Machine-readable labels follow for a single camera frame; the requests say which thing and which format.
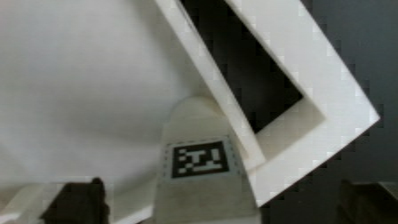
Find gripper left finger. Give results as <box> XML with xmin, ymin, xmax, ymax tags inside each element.
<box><xmin>39</xmin><ymin>178</ymin><xmax>110</xmax><ymax>224</ymax></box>

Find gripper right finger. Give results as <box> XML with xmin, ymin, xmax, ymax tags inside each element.
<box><xmin>336</xmin><ymin>180</ymin><xmax>398</xmax><ymax>224</ymax></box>

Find white table leg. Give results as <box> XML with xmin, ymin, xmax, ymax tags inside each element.
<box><xmin>142</xmin><ymin>97</ymin><xmax>261</xmax><ymax>224</ymax></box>

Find white square tabletop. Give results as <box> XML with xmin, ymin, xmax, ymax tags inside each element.
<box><xmin>0</xmin><ymin>0</ymin><xmax>269</xmax><ymax>224</ymax></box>

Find white U-shaped fence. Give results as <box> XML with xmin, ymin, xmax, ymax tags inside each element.
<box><xmin>221</xmin><ymin>0</ymin><xmax>382</xmax><ymax>208</ymax></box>

